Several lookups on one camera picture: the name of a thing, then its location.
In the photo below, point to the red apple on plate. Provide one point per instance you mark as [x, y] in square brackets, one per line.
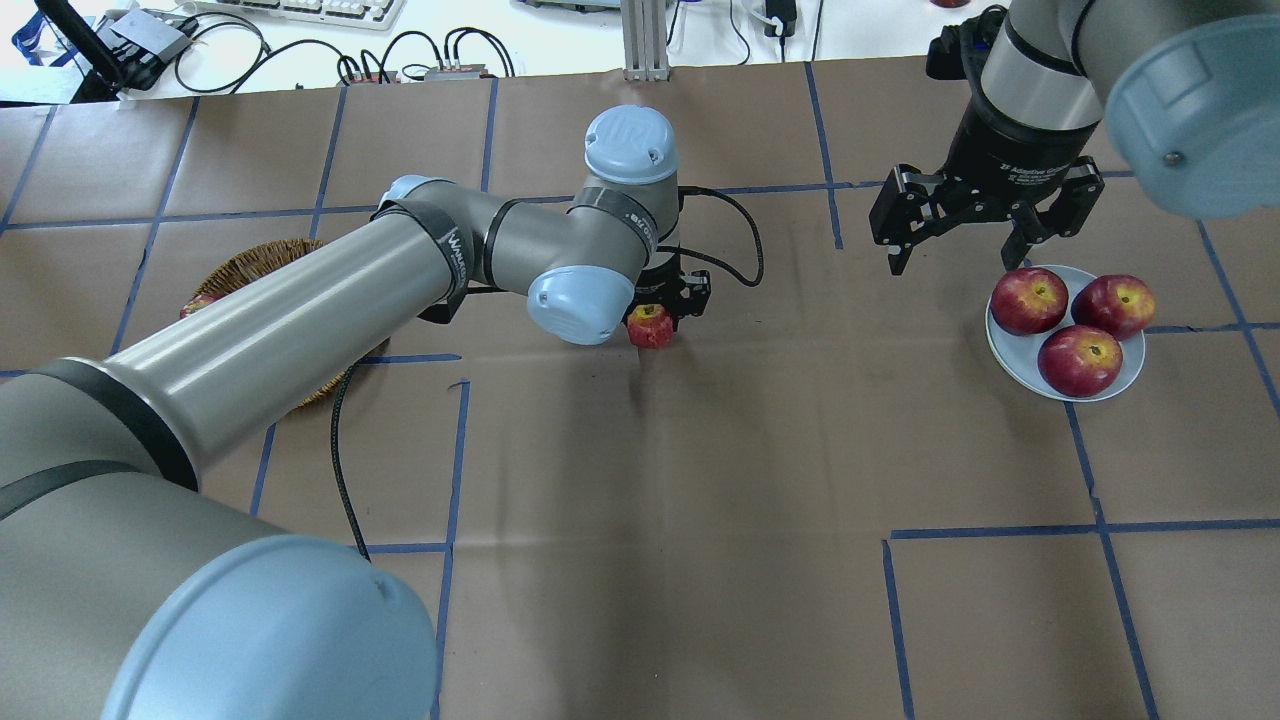
[1120, 304]
[1028, 301]
[1080, 361]

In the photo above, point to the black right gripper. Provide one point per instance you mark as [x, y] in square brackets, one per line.
[1010, 150]

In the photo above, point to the yellow red apple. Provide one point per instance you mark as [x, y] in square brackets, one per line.
[650, 326]

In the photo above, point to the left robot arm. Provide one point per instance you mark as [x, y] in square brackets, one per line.
[129, 595]

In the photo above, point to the dark red apple in basket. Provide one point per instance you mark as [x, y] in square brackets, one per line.
[197, 303]

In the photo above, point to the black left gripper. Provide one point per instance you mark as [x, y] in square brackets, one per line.
[692, 295]

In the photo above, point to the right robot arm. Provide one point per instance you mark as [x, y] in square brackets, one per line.
[1186, 90]

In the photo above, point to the white keyboard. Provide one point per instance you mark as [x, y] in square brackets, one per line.
[376, 15]

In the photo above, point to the woven wicker basket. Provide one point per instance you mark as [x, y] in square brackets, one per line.
[253, 264]

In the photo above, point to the aluminium frame post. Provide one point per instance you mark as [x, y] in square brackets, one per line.
[644, 28]

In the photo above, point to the light blue plate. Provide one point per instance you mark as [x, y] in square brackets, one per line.
[1018, 354]

